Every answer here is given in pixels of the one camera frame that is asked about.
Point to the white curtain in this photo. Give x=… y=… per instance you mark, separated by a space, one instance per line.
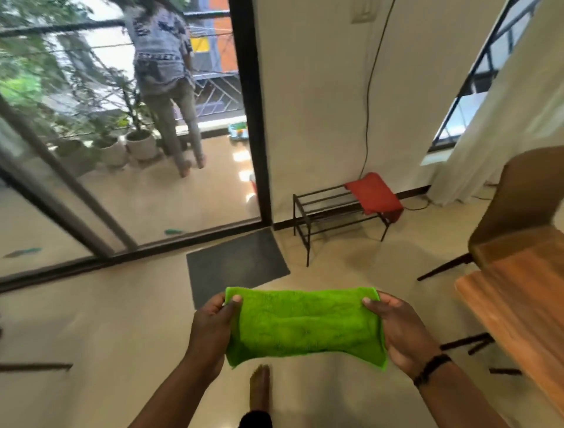
x=506 y=106

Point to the balcony metal railing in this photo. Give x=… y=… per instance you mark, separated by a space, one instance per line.
x=211 y=79

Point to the person's right hand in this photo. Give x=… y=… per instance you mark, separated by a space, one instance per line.
x=403 y=333

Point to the green potted plants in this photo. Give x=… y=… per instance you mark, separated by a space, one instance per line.
x=66 y=75

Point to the person's left forearm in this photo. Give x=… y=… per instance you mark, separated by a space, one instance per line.
x=169 y=399

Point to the person's right forearm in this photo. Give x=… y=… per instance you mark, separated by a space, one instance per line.
x=458 y=399

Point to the wooden table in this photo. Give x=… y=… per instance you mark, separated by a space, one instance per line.
x=520 y=313

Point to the white wall switch plate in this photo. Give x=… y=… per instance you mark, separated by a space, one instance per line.
x=364 y=11

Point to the grey door mat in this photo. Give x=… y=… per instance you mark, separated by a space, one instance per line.
x=235 y=267

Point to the person's right thumb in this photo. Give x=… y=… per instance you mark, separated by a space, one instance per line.
x=372 y=306

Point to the black metal shoe rack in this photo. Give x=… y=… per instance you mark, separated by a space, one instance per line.
x=328 y=216

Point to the grey plant pot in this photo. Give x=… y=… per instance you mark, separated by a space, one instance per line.
x=72 y=156

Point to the person's black trouser leg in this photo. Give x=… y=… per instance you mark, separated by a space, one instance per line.
x=255 y=419

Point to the colourful toy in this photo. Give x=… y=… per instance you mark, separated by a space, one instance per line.
x=238 y=130

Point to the white plant pot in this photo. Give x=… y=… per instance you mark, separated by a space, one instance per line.
x=112 y=152
x=142 y=144

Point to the black sliding door frame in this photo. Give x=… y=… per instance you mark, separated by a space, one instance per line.
x=185 y=185

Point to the green microfiber cloth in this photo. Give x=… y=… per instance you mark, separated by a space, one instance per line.
x=304 y=324

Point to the person's left thumb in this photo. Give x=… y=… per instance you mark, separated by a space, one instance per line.
x=232 y=304

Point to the person's foot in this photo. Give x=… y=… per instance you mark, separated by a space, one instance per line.
x=259 y=388

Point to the red cloth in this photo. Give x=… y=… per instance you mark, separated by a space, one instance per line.
x=374 y=195

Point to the brown chair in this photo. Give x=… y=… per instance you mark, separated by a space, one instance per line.
x=511 y=207

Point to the person's left hand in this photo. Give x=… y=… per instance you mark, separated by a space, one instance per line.
x=211 y=335

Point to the black wrist band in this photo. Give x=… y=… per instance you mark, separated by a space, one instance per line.
x=432 y=368

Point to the black window frame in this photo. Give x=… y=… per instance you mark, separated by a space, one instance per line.
x=478 y=75

